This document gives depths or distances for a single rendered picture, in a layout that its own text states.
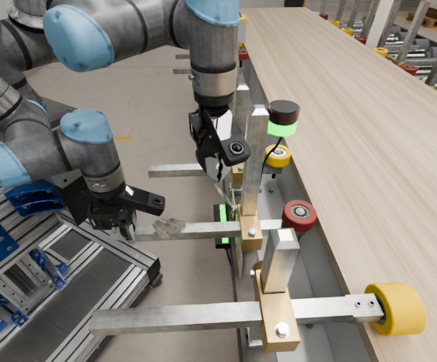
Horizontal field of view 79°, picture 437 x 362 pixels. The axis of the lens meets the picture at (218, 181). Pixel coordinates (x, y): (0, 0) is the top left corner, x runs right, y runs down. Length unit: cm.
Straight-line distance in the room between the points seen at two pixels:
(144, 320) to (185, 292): 108
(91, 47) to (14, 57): 47
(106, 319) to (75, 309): 93
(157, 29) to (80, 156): 24
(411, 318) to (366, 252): 18
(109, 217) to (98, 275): 86
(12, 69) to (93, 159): 40
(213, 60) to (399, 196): 61
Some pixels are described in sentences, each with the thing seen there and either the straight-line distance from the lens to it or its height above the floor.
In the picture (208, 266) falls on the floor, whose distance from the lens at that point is 162.
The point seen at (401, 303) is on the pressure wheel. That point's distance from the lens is 54.
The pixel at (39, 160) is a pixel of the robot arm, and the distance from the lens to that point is 52.
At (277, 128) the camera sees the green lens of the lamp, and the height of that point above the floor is 113.
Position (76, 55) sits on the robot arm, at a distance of 40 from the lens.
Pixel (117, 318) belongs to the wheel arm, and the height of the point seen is 96.
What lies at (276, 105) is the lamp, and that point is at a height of 117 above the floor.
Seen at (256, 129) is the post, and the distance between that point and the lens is 53.
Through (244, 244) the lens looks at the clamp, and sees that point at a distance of 67.
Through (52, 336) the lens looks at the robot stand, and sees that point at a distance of 142.
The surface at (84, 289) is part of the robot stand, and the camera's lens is 146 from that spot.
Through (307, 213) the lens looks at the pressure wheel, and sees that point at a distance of 69.
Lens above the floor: 140
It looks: 42 degrees down
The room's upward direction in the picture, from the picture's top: straight up
